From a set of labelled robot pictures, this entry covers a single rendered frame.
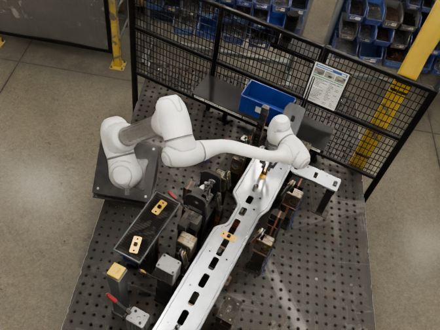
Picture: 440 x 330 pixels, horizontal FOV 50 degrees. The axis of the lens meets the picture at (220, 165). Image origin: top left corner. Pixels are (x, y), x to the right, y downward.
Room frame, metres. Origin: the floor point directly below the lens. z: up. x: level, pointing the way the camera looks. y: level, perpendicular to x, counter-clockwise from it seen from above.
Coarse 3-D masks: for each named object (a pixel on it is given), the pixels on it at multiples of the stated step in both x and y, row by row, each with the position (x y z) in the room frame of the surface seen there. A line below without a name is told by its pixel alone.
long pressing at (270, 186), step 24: (288, 168) 1.73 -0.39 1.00; (240, 192) 1.49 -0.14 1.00; (264, 192) 1.52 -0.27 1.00; (240, 216) 1.34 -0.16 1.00; (216, 240) 1.17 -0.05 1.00; (240, 240) 1.20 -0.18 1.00; (192, 264) 1.02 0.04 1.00; (192, 288) 0.90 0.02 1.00; (216, 288) 0.92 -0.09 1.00; (168, 312) 0.76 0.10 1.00; (192, 312) 0.78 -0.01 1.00
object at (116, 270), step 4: (116, 264) 0.87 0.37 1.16; (112, 268) 0.85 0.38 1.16; (116, 268) 0.85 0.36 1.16; (120, 268) 0.85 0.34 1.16; (124, 268) 0.86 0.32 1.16; (108, 272) 0.82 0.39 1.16; (112, 272) 0.83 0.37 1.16; (116, 272) 0.83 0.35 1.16; (120, 272) 0.84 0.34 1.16; (112, 276) 0.81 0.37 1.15; (116, 276) 0.81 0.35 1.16; (120, 276) 0.82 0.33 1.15
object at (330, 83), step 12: (312, 72) 2.17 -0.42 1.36; (324, 72) 2.15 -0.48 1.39; (336, 72) 2.13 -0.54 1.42; (324, 84) 2.14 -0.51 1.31; (336, 84) 2.12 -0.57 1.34; (312, 96) 2.15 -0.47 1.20; (324, 96) 2.13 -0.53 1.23; (336, 96) 2.11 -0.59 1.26; (324, 108) 2.12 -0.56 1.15; (336, 108) 2.10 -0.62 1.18
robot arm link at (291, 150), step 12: (204, 144) 1.36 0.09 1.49; (216, 144) 1.40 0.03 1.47; (228, 144) 1.43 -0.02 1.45; (240, 144) 1.45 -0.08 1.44; (288, 144) 1.52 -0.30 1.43; (300, 144) 1.54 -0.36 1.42; (252, 156) 1.42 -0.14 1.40; (264, 156) 1.43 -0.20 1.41; (276, 156) 1.44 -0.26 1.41; (288, 156) 1.46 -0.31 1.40; (300, 156) 1.47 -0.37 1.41; (300, 168) 1.45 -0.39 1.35
